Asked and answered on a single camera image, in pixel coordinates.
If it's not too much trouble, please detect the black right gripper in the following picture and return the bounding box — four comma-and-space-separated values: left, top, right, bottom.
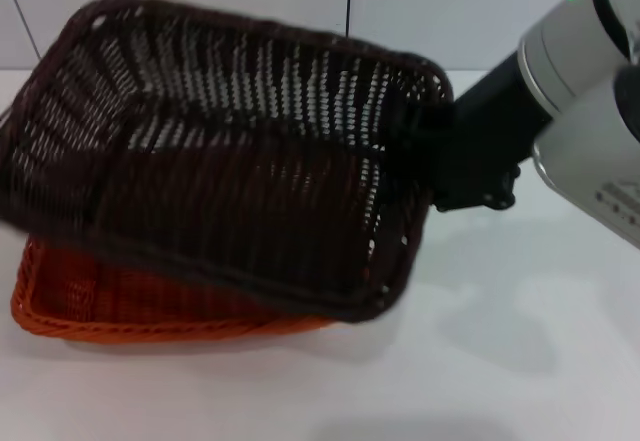
388, 49, 554, 213

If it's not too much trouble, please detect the dark brown woven plastic basket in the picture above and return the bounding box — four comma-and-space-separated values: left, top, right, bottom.
0, 0, 454, 325

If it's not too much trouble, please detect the orange woven plastic basket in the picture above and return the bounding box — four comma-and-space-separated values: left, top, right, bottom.
9, 238, 346, 346

